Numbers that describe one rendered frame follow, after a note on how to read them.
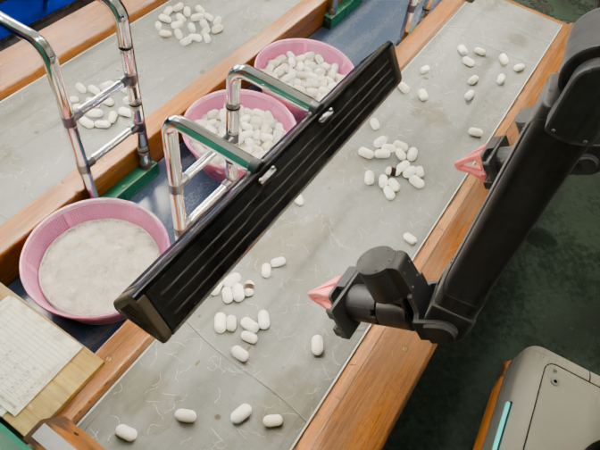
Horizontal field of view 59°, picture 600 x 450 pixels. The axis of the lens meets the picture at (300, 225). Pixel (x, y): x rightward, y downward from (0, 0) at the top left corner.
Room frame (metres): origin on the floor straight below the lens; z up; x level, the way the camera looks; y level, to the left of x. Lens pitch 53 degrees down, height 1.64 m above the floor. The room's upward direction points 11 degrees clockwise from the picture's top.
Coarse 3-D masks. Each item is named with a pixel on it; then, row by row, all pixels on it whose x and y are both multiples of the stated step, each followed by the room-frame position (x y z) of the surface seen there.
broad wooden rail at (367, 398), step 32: (544, 64) 1.40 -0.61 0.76; (512, 128) 1.09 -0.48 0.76; (480, 192) 0.84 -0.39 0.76; (448, 224) 0.73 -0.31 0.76; (416, 256) 0.65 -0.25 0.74; (448, 256) 0.65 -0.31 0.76; (384, 352) 0.41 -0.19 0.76; (416, 352) 0.43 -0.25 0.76; (352, 384) 0.35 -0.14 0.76; (384, 384) 0.36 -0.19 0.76; (320, 416) 0.29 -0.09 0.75; (352, 416) 0.29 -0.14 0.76; (384, 416) 0.30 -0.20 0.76; (320, 448) 0.23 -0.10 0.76; (352, 448) 0.24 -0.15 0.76
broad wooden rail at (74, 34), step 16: (128, 0) 1.31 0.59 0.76; (144, 0) 1.32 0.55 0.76; (160, 0) 1.35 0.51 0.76; (80, 16) 1.20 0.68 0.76; (96, 16) 1.21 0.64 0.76; (48, 32) 1.11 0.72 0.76; (64, 32) 1.12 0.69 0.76; (80, 32) 1.13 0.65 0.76; (96, 32) 1.14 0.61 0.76; (112, 32) 1.18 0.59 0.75; (16, 48) 1.02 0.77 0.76; (32, 48) 1.03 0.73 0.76; (64, 48) 1.06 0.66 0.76; (80, 48) 1.08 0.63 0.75; (0, 64) 0.95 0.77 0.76; (16, 64) 0.97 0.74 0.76; (32, 64) 0.98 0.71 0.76; (0, 80) 0.90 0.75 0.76; (16, 80) 0.91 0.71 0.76; (32, 80) 0.94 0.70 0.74; (0, 96) 0.86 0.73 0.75
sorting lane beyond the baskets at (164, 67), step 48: (192, 0) 1.41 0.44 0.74; (240, 0) 1.46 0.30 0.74; (288, 0) 1.51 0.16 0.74; (96, 48) 1.11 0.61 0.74; (144, 48) 1.15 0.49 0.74; (192, 48) 1.19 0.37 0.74; (48, 96) 0.90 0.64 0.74; (144, 96) 0.97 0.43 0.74; (0, 144) 0.73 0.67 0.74; (48, 144) 0.76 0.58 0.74; (96, 144) 0.79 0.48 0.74; (0, 192) 0.61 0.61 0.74
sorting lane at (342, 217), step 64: (448, 64) 1.34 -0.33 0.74; (512, 64) 1.40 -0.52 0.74; (384, 128) 1.02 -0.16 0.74; (448, 128) 1.07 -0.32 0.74; (320, 192) 0.77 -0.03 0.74; (448, 192) 0.85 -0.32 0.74; (256, 256) 0.58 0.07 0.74; (320, 256) 0.60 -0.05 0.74; (192, 320) 0.42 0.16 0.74; (256, 320) 0.44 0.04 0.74; (320, 320) 0.46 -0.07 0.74; (128, 384) 0.28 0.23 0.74; (192, 384) 0.30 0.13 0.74; (256, 384) 0.32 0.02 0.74; (320, 384) 0.34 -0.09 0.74; (128, 448) 0.18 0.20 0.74; (192, 448) 0.20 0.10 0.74; (256, 448) 0.22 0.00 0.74
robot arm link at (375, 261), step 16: (368, 256) 0.42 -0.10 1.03; (384, 256) 0.41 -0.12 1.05; (400, 256) 0.41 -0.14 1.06; (368, 272) 0.39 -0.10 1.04; (384, 272) 0.39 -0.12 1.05; (400, 272) 0.39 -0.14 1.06; (416, 272) 0.41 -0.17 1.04; (368, 288) 0.38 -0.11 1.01; (384, 288) 0.38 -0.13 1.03; (400, 288) 0.38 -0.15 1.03; (416, 288) 0.39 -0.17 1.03; (432, 288) 0.41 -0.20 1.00; (416, 304) 0.37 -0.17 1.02; (416, 320) 0.35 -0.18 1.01; (432, 320) 0.35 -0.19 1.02; (432, 336) 0.33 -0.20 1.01; (448, 336) 0.33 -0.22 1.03
